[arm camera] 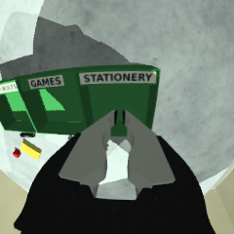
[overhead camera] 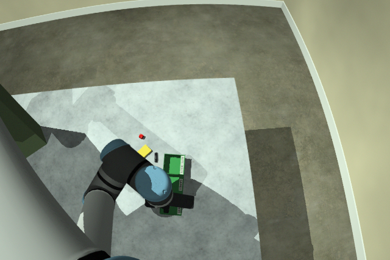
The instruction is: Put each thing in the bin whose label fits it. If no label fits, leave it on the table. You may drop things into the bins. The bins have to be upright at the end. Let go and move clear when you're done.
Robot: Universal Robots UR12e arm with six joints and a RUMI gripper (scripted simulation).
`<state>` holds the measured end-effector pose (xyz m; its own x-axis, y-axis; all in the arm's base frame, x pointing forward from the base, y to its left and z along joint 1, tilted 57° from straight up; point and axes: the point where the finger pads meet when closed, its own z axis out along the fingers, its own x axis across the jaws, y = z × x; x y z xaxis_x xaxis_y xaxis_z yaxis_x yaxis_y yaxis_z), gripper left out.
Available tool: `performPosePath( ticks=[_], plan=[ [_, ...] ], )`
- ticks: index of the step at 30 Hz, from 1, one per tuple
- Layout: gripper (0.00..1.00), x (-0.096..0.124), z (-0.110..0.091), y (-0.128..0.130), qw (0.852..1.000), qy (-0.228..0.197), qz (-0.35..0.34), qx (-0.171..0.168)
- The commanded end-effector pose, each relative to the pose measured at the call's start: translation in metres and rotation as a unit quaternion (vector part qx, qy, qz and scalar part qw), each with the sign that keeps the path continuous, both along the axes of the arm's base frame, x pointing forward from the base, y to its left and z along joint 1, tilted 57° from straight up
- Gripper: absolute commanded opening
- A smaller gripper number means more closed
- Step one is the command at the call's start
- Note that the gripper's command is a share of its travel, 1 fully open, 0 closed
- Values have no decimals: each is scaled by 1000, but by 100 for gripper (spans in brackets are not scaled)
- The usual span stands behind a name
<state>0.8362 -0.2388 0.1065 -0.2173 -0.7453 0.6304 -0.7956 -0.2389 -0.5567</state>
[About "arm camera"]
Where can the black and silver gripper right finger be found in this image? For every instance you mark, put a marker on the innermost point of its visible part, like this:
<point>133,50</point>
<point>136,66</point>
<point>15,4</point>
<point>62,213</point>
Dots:
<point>153,163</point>

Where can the red die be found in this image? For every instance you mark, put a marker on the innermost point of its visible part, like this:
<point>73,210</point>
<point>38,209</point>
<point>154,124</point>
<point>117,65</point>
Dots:
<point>16,153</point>

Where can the green rack of labelled bins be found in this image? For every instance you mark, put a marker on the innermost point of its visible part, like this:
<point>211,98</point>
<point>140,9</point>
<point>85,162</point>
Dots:
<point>60,111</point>

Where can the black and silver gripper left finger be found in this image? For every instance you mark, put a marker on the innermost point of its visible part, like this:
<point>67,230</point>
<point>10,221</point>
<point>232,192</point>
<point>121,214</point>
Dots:
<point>82,160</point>

